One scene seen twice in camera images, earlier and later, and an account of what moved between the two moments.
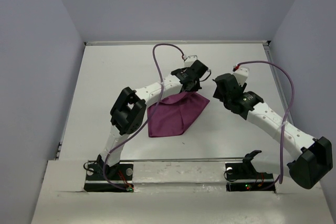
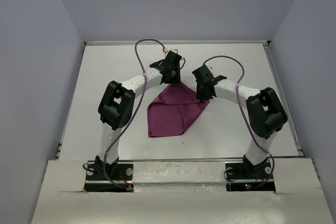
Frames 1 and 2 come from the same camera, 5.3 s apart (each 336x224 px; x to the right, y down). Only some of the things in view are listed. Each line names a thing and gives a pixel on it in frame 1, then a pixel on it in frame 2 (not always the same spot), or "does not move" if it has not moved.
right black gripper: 218,95 to 200,96
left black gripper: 196,88 to 177,79
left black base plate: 121,174 does not move
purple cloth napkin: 172,116 does not move
